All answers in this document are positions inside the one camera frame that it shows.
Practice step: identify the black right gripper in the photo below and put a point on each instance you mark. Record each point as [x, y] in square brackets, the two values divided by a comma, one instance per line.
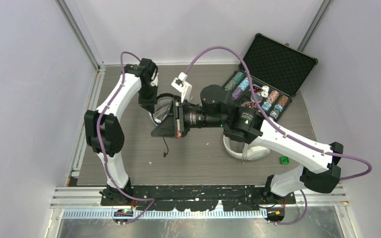
[173, 125]

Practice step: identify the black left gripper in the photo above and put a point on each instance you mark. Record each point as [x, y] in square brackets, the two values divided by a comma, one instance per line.
[149, 104]

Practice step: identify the small white headphones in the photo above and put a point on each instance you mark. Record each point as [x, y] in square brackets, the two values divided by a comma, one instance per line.
[159, 116]

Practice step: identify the large white grey headphones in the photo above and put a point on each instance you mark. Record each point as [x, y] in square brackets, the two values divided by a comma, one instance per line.
[250, 152]

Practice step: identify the black headphones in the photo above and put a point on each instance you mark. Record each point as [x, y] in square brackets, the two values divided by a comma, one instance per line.
[165, 101]

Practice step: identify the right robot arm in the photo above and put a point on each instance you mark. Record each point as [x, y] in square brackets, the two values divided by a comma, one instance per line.
[318, 171]

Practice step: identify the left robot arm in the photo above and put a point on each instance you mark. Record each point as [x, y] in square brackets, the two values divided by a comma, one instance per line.
[102, 126]

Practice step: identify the green lego brick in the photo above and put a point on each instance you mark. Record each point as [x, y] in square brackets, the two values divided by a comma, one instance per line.
[284, 160]

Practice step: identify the black poker chip case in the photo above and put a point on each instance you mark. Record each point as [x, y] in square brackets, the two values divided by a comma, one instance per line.
[278, 72]

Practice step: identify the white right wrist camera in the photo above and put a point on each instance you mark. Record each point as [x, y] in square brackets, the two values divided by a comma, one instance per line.
[182, 86]

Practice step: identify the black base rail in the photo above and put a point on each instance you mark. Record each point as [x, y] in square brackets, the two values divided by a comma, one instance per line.
[194, 197]

